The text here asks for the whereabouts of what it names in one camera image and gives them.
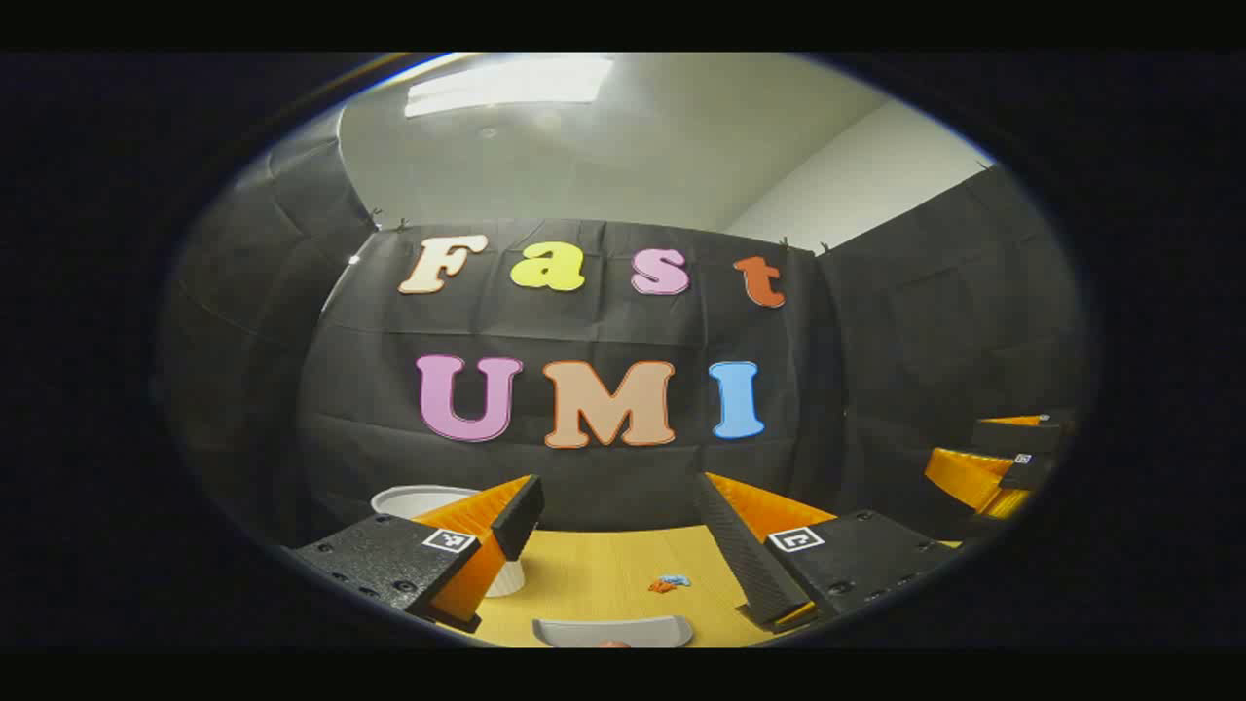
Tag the blue paper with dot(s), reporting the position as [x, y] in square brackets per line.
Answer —
[677, 580]

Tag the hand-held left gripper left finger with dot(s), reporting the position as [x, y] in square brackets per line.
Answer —
[521, 511]

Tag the white ribbed garbage bin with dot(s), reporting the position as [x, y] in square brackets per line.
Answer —
[419, 499]

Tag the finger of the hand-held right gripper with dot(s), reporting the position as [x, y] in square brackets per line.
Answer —
[1017, 435]
[973, 477]

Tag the orange paper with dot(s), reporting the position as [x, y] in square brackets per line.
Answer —
[661, 586]

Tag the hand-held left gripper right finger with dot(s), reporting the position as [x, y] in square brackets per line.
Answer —
[745, 555]

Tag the grey plastic dustpan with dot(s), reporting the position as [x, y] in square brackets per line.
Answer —
[604, 631]

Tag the wooden desktop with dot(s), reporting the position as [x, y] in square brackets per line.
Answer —
[604, 570]

